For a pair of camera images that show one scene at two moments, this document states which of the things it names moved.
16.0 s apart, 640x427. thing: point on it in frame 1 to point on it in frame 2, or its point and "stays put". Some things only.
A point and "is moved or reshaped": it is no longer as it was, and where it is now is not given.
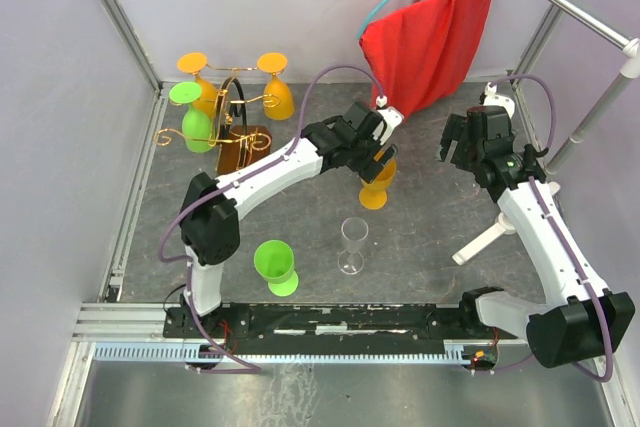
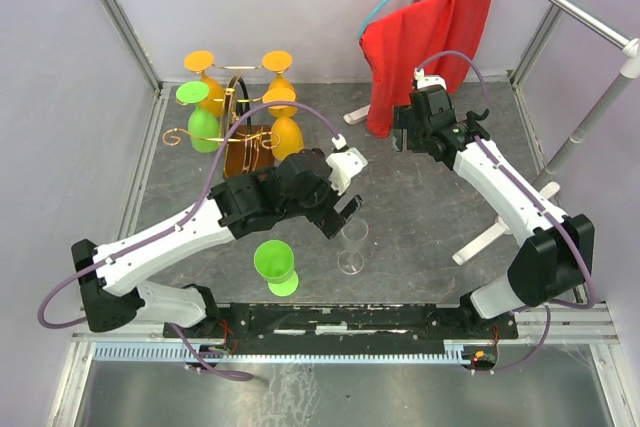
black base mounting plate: (327, 328) stays put
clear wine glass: (354, 234) stays put
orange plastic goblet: (278, 97) is moved or reshaped
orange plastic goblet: (192, 62) is moved or reshaped
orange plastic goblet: (373, 195) to (283, 125)
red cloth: (422, 51) stays put
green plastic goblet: (274, 260) stays put
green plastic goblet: (198, 134) is moved or reshaped
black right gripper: (456, 129) to (403, 118)
